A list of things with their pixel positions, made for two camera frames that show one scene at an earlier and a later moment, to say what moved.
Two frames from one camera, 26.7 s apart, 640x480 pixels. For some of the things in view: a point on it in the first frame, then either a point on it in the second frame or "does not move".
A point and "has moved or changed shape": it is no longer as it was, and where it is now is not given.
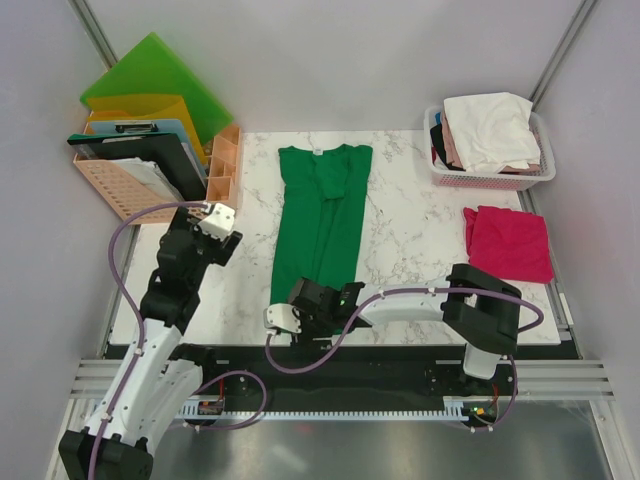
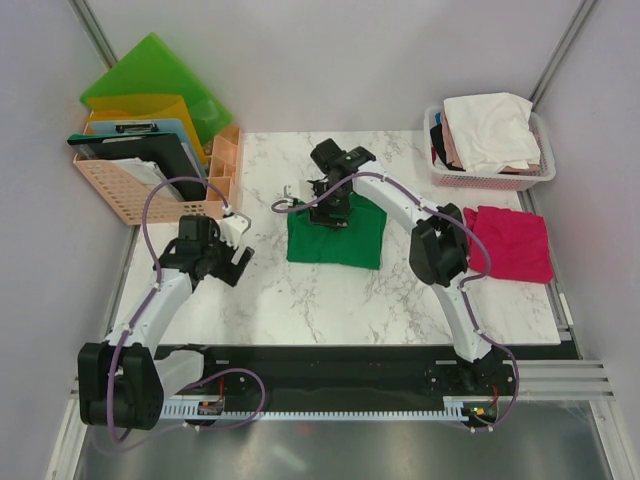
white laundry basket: (476, 179) does not move
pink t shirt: (456, 161) does not move
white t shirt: (493, 130) does not move
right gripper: (305, 340) -> (320, 215)
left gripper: (221, 249) -> (229, 272)
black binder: (167, 149) does not move
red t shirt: (509, 243) does not move
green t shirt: (319, 213) has moved or changed shape
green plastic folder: (153, 68) does not move
